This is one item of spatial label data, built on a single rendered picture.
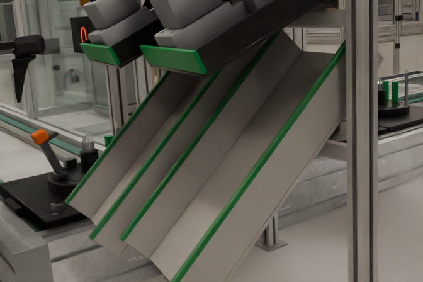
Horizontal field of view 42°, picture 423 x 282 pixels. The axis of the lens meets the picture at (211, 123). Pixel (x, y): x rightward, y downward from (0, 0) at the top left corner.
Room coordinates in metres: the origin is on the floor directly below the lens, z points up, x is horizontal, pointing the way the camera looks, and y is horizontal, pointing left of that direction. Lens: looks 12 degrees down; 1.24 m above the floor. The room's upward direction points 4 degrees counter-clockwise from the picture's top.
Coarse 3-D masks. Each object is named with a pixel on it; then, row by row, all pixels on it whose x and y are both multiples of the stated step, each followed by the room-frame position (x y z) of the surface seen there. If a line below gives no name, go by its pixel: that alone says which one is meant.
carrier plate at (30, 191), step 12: (24, 180) 0.91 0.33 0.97; (36, 180) 0.90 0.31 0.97; (0, 192) 0.90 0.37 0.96; (12, 192) 0.85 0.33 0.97; (24, 192) 0.84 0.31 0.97; (36, 192) 0.84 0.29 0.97; (48, 192) 0.83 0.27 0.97; (24, 204) 0.78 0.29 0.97; (36, 204) 0.78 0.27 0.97; (48, 204) 0.78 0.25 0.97; (36, 216) 0.74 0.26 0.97; (48, 216) 0.73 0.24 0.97; (60, 216) 0.72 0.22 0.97; (72, 216) 0.72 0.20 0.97; (84, 216) 0.73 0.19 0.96; (48, 228) 0.70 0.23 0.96
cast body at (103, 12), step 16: (96, 0) 0.60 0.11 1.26; (112, 0) 0.59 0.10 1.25; (128, 0) 0.60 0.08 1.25; (96, 16) 0.60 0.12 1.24; (112, 16) 0.59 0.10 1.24; (128, 16) 0.60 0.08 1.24; (144, 16) 0.61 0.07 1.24; (96, 32) 0.60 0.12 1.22; (112, 32) 0.59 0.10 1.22; (128, 32) 0.60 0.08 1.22
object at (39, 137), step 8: (32, 136) 0.82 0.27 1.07; (40, 136) 0.82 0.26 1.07; (48, 136) 0.83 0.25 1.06; (56, 136) 0.83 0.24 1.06; (40, 144) 0.82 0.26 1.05; (48, 144) 0.83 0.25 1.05; (48, 152) 0.83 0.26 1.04; (48, 160) 0.83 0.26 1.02; (56, 160) 0.83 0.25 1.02; (56, 168) 0.83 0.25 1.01
